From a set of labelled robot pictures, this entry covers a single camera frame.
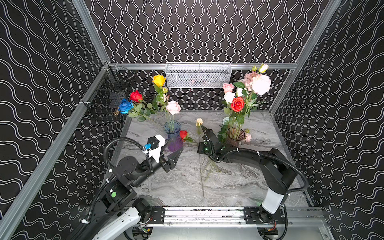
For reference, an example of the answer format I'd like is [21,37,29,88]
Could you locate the yellow rose stem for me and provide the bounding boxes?
[153,75,169,112]

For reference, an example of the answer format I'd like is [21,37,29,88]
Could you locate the pile of artificial flowers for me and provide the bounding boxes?
[201,117,252,164]

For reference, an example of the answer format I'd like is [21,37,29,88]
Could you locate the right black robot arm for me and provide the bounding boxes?
[198,126,309,215]

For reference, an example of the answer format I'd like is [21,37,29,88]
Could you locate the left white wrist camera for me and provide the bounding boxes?
[144,135,166,163]

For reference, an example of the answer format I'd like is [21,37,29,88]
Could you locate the orange red rose stem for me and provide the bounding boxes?
[230,97,245,128]

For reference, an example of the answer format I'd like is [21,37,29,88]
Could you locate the blue rose stem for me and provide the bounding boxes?
[118,99,156,122]

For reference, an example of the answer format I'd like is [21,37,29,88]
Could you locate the pale pink flower spray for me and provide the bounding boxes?
[162,87,181,131]

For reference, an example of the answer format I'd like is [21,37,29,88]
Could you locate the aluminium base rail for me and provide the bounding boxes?
[119,206,326,227]

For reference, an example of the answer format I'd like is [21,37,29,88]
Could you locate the cream bud flower stem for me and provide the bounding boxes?
[195,117,206,198]

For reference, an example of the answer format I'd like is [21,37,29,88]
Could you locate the black wire wall basket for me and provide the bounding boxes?
[85,66,137,123]

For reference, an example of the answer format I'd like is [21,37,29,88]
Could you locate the smoky pink glass vase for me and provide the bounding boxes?
[225,127,246,147]

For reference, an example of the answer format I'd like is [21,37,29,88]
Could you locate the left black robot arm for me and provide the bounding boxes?
[67,135,184,240]

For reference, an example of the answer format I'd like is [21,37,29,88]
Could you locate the pink flower spray stem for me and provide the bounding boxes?
[223,64,272,123]

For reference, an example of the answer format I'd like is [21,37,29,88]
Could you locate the white mesh wall basket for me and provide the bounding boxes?
[165,62,232,89]

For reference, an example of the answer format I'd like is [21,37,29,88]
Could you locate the blue purple glass vase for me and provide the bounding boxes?
[164,121,184,152]

